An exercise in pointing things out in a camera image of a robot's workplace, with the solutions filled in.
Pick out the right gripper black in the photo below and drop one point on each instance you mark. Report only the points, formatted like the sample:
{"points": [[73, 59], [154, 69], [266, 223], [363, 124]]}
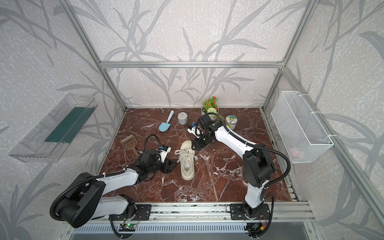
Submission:
{"points": [[199, 142]]}

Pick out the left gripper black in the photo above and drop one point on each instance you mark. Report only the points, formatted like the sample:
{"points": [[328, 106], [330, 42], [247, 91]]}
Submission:
{"points": [[162, 163]]}

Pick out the cream white sneaker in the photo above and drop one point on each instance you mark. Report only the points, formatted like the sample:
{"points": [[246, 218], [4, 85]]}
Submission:
{"points": [[187, 165]]}

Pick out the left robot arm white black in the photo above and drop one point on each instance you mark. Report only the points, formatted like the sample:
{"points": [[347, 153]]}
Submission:
{"points": [[85, 199]]}

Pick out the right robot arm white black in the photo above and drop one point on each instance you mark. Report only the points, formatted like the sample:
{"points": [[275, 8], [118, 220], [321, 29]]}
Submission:
{"points": [[258, 165]]}

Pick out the white pot with flowers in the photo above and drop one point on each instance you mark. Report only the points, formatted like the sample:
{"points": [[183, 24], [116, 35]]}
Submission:
{"points": [[210, 105]]}

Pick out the yellow sunflower seed can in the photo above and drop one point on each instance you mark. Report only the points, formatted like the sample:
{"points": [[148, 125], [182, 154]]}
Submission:
{"points": [[231, 121]]}

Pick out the small silver tin can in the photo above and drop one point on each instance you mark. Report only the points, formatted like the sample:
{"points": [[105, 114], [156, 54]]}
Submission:
{"points": [[182, 118]]}

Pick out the light blue plastic trowel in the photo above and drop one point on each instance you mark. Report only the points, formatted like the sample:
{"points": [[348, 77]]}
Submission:
{"points": [[165, 125]]}

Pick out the left green circuit board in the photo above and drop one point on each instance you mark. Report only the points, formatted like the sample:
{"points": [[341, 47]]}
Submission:
{"points": [[125, 228]]}

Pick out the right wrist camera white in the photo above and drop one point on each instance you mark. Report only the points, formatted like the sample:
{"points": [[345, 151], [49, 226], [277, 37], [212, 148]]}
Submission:
{"points": [[195, 130]]}

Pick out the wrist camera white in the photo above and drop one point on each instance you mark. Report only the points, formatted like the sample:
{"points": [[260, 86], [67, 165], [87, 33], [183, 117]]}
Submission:
{"points": [[163, 151], [195, 130]]}

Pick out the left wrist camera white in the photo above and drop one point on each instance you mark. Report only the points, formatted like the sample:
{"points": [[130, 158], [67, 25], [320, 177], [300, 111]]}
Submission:
{"points": [[163, 151]]}

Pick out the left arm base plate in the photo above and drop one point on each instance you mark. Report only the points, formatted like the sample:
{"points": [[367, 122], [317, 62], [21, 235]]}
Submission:
{"points": [[139, 212]]}

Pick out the aluminium frame crossbar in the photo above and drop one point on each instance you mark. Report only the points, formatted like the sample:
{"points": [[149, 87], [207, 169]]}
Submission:
{"points": [[157, 64]]}

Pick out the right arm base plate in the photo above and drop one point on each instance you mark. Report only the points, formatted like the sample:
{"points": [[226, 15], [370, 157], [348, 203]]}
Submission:
{"points": [[245, 212]]}

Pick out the white wire mesh basket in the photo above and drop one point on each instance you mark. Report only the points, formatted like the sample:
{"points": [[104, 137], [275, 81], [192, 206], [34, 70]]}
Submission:
{"points": [[303, 136]]}

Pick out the clear plastic wall shelf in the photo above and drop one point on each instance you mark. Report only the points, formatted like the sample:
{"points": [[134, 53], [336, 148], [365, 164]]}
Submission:
{"points": [[47, 142]]}

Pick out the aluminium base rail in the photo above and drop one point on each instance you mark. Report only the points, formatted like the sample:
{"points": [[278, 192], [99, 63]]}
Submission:
{"points": [[218, 212]]}

